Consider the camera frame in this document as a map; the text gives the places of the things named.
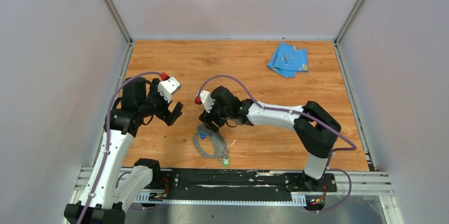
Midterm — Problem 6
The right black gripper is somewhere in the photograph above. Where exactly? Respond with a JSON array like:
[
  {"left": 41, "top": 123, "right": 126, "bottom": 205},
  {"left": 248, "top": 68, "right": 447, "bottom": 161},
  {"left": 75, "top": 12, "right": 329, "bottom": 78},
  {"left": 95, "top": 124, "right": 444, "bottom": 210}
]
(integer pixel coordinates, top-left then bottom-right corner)
[{"left": 199, "top": 99, "right": 232, "bottom": 133}]

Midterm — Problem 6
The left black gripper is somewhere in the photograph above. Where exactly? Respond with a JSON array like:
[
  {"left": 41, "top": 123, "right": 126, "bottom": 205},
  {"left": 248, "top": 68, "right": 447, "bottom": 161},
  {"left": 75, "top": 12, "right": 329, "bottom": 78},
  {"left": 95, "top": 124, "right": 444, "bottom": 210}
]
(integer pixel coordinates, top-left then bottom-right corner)
[{"left": 139, "top": 78, "right": 182, "bottom": 125}]

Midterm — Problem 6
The key with green tag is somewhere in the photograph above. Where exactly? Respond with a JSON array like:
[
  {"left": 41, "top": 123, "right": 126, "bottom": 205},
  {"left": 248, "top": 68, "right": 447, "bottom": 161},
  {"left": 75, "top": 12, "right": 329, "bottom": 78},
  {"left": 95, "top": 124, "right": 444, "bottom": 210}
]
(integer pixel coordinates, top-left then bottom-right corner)
[{"left": 220, "top": 155, "right": 230, "bottom": 167}]

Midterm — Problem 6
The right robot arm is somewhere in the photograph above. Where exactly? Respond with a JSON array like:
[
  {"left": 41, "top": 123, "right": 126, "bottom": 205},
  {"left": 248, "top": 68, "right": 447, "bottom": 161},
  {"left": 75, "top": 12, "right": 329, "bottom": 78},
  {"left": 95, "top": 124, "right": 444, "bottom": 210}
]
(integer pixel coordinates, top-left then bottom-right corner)
[{"left": 194, "top": 86, "right": 342, "bottom": 191}]

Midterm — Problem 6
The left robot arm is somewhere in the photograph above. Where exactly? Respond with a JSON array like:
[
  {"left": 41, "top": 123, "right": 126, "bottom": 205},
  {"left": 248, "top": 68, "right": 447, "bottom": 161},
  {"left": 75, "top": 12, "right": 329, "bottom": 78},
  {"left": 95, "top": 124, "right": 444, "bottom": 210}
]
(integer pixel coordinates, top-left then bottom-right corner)
[{"left": 64, "top": 73, "right": 183, "bottom": 223}]

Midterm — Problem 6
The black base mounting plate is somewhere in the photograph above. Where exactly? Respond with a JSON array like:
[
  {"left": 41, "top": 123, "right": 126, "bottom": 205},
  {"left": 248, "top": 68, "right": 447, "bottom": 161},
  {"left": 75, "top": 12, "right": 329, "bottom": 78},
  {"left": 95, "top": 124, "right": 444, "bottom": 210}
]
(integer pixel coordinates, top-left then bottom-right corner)
[{"left": 144, "top": 168, "right": 337, "bottom": 203}]

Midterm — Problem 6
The folded blue cloth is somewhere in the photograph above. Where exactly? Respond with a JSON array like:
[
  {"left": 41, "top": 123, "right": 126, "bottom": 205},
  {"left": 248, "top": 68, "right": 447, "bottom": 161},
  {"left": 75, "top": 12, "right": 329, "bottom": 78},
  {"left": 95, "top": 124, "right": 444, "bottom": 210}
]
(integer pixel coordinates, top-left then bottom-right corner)
[{"left": 267, "top": 42, "right": 309, "bottom": 78}]

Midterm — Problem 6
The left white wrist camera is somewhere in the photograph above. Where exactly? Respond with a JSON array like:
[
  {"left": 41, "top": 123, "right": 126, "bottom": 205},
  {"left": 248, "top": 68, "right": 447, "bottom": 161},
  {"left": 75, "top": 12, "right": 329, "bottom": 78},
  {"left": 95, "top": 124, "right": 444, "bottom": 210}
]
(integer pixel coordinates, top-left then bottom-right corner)
[{"left": 157, "top": 77, "right": 181, "bottom": 103}]

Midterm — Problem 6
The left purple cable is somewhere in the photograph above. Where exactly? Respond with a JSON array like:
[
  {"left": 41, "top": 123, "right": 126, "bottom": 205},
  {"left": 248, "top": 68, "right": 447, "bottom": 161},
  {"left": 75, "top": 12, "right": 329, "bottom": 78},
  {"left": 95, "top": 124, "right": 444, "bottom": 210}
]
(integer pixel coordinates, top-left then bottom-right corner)
[{"left": 75, "top": 71, "right": 170, "bottom": 224}]

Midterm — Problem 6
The purple cable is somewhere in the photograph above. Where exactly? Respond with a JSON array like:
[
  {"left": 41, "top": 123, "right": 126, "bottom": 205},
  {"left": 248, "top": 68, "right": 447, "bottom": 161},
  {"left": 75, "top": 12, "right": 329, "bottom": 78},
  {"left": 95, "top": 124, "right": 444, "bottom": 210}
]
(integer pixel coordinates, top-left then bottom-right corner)
[
  {"left": 75, "top": 71, "right": 170, "bottom": 224},
  {"left": 195, "top": 74, "right": 358, "bottom": 214}
]

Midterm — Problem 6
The white slotted cable duct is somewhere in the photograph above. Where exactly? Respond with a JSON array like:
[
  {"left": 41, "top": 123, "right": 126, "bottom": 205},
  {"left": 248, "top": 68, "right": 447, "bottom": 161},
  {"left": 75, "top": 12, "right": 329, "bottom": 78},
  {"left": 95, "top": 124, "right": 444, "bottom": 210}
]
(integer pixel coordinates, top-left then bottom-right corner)
[{"left": 86, "top": 192, "right": 307, "bottom": 206}]

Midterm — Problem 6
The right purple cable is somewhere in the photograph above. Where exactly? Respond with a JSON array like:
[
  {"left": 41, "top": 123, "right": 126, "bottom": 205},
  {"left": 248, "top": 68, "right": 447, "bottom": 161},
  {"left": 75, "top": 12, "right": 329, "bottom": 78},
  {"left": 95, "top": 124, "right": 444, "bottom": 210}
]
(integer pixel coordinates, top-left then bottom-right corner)
[{"left": 195, "top": 74, "right": 358, "bottom": 214}]

